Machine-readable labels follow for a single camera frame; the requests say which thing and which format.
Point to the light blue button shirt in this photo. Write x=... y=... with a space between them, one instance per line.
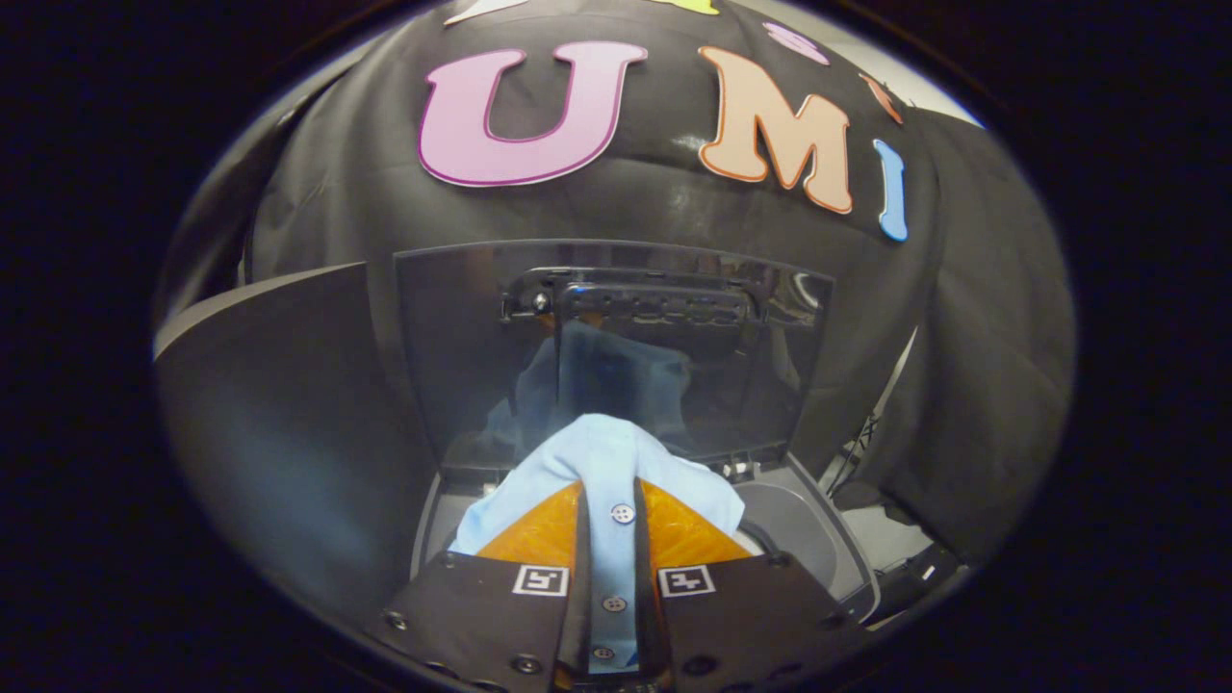
x=606 y=452

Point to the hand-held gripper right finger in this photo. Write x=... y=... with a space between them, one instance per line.
x=741 y=626

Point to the beige cabinet with dark top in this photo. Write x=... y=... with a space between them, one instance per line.
x=289 y=404

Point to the grey washing machine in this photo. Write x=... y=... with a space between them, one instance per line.
x=799 y=520

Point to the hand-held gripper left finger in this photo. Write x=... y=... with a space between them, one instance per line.
x=481 y=616

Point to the black backdrop cloth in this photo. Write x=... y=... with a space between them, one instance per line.
x=654 y=202

